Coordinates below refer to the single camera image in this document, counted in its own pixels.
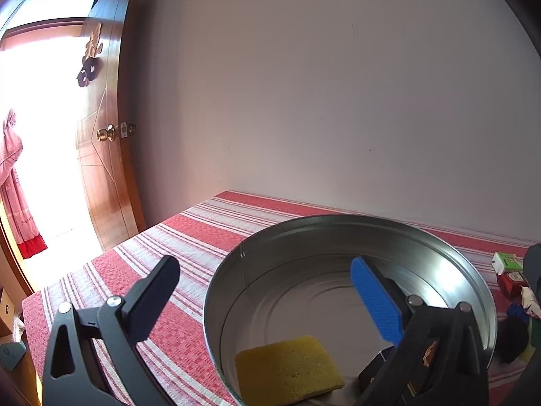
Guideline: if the round metal tin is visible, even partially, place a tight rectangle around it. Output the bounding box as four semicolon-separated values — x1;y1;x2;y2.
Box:
203;215;497;405

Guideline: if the yellow sponge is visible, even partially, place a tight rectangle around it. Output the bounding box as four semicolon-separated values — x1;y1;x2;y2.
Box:
235;335;345;405

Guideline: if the red snack packet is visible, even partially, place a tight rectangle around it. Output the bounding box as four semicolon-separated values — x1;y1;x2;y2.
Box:
497;271;528;300

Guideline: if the green tissue pack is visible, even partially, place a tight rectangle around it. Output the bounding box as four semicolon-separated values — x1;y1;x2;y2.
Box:
492;252;523;275

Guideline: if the red hanging cloth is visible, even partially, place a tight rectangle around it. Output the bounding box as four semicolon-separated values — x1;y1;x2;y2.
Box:
1;110;48;260

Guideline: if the red striped tablecloth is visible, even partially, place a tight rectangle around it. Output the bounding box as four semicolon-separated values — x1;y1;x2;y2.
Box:
23;191;528;405

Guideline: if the wooden door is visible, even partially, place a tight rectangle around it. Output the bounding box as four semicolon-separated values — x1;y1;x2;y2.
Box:
76;0;146;250

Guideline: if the brass door knob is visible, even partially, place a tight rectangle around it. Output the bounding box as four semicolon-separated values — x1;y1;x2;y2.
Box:
96;122;137;141

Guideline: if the door hanging ornament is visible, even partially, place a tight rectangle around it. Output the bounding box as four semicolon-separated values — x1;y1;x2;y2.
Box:
77;23;103;88

